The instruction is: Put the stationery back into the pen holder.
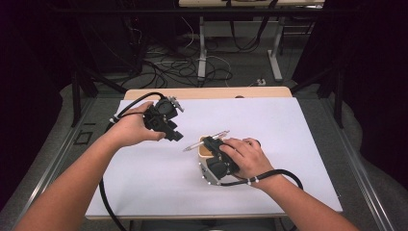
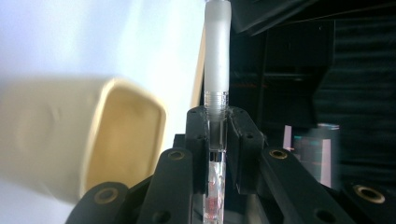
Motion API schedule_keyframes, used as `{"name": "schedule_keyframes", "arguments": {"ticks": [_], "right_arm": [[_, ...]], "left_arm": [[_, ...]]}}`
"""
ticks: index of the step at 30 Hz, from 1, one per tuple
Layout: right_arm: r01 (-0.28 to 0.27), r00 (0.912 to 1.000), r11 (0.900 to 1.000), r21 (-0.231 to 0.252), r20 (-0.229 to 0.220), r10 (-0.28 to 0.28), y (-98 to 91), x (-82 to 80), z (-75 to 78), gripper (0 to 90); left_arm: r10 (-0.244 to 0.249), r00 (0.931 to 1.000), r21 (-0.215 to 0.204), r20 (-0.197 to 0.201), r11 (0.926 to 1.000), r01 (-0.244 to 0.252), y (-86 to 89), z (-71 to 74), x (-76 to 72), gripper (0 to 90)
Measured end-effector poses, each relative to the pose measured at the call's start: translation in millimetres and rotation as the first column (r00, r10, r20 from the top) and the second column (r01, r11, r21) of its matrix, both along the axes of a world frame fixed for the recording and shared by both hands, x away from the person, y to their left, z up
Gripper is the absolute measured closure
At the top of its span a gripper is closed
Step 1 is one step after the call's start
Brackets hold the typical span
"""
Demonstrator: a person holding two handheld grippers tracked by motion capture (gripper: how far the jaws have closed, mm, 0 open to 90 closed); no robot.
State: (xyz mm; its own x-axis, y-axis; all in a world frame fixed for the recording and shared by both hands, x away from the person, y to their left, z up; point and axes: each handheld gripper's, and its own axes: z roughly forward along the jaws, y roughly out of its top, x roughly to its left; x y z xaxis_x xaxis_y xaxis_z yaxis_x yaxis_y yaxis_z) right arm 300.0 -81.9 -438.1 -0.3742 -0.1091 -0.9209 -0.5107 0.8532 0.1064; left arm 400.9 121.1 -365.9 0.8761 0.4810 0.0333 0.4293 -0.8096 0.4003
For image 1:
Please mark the white table sheet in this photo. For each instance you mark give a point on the white table sheet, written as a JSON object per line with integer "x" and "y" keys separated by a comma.
{"x": 256, "y": 128}

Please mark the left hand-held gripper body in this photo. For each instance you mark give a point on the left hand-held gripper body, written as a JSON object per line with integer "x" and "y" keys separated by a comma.
{"x": 160, "y": 114}

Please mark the white plug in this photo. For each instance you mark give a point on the white plug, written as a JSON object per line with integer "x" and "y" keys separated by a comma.
{"x": 261, "y": 82}

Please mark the clear pen with white grip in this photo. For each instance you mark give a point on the clear pen with white grip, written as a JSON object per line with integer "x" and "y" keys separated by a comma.
{"x": 192, "y": 147}

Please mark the desk with white legs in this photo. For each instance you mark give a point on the desk with white legs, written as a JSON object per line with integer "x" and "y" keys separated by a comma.
{"x": 202, "y": 48}

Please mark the light wooden table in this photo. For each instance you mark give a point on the light wooden table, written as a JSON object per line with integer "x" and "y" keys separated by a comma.
{"x": 208, "y": 93}

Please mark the person's right hand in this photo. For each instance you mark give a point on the person's right hand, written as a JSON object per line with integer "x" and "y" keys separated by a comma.
{"x": 248, "y": 157}

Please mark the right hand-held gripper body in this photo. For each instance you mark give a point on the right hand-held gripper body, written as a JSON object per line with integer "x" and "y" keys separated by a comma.
{"x": 221, "y": 165}

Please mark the black metal stand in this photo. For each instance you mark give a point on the black metal stand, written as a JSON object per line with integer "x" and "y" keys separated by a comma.
{"x": 77, "y": 93}

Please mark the person's left hand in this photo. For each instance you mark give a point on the person's left hand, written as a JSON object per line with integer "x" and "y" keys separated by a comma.
{"x": 131, "y": 128}

